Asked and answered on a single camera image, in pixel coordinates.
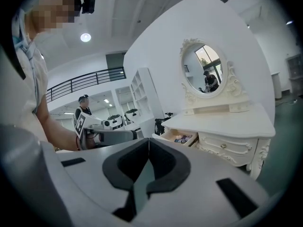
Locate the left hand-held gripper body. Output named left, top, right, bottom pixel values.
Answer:
left=75, top=112, right=113, bottom=150

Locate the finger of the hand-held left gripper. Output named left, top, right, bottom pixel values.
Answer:
left=99, top=130, right=138, bottom=147

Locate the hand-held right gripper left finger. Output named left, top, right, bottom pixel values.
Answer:
left=55, top=138, right=150, bottom=227

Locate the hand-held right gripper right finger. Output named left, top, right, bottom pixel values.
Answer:
left=136, top=138, right=272, bottom=227

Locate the wooden drawer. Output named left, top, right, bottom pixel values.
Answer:
left=152, top=128, right=199, bottom=148
left=196, top=131, right=259, bottom=162

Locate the person's left forearm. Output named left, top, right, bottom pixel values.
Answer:
left=40, top=112, right=82, bottom=151

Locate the white vanity dressing table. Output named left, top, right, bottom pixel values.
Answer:
left=162, top=103, right=276, bottom=181

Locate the person's left hand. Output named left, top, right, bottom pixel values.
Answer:
left=85, top=131, right=101, bottom=149

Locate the white service robot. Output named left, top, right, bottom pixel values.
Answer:
left=107, top=113, right=125, bottom=130
left=124, top=108, right=141, bottom=130

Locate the black scooter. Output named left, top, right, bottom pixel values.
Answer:
left=154, top=112, right=175, bottom=136

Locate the white shelf unit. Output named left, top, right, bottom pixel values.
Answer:
left=129, top=67, right=164, bottom=137

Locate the black metal railing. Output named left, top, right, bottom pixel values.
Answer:
left=46, top=66, right=126, bottom=104

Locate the clear plastic bag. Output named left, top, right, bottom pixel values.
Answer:
left=178, top=133, right=194, bottom=143

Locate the person's white dress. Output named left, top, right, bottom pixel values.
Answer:
left=13, top=39, right=50, bottom=143

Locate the oval white framed mirror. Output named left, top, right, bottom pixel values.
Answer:
left=179, top=38, right=250, bottom=108

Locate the person's head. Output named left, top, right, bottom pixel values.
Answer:
left=25, top=0, right=83, bottom=36

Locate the grey open shelf cabinet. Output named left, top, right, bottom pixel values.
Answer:
left=285, top=54, right=303, bottom=96

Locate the black head camera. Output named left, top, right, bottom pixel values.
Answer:
left=81, top=0, right=97, bottom=15

